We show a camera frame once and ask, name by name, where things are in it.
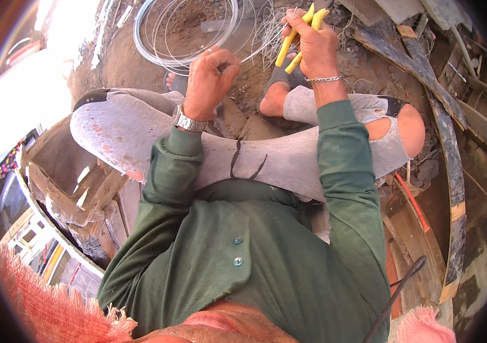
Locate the curved black wooden strip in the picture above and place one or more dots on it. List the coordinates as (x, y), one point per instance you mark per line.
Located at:
(451, 171)

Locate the red rod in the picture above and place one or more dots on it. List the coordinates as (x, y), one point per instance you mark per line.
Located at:
(412, 203)

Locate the person's left hand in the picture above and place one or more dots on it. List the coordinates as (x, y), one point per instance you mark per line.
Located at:
(205, 88)

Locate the person's body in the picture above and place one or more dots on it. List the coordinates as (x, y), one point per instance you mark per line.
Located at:
(243, 266)

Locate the person's legs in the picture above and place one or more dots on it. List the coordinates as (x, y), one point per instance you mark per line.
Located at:
(269, 158)

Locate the silver wristwatch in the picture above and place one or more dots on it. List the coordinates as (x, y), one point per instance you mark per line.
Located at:
(187, 122)

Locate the person's right fingers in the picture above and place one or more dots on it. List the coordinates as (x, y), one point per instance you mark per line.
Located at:
(295, 20)

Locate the worn wooden crate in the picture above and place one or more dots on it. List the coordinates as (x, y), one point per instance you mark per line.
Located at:
(72, 184)

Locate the brown stone slab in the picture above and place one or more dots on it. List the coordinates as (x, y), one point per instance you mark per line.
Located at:
(243, 122)

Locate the person's right hand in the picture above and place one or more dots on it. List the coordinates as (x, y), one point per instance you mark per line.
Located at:
(318, 49)

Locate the gray pipe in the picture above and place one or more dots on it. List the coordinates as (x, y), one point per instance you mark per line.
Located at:
(462, 49)

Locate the dark weathered wooden plank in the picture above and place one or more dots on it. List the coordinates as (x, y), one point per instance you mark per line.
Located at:
(402, 60)

